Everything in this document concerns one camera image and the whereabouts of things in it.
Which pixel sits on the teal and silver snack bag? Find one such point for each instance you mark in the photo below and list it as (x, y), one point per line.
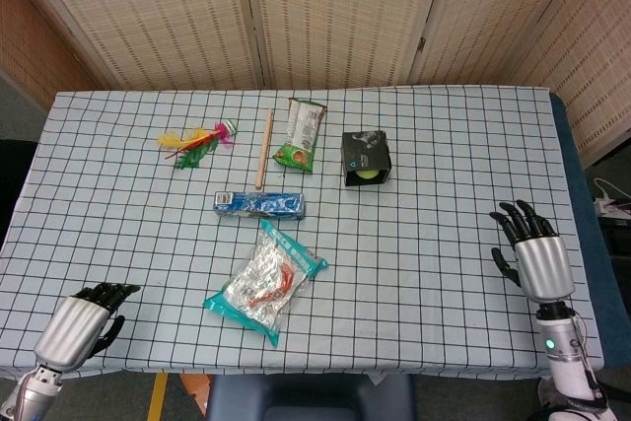
(266, 283)

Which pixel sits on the long blue carton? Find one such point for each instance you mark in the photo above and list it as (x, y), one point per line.
(259, 204)

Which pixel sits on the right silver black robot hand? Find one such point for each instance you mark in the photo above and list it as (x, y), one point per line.
(544, 265)

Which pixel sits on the dark blue chair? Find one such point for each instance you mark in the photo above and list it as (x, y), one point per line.
(310, 399)

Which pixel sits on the woven folding screen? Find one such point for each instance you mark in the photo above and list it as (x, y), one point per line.
(335, 12)

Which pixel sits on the orange item on floor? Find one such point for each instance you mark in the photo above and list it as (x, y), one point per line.
(194, 386)

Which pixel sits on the yellow tennis ball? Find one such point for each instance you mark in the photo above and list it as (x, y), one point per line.
(367, 176)

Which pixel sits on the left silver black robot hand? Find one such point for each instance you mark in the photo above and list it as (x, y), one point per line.
(71, 329)

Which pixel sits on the green snack bag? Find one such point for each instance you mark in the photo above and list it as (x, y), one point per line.
(301, 140)

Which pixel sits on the blue checkered tablecloth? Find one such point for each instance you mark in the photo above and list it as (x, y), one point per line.
(419, 268)

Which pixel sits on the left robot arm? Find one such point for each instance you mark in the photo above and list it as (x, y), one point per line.
(29, 394)

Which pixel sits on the colourful feather shuttlecock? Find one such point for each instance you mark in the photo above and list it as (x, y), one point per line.
(194, 145)

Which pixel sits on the wooden stick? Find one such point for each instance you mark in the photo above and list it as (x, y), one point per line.
(264, 150)

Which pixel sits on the black cardboard box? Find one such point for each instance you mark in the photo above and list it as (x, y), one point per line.
(362, 152)

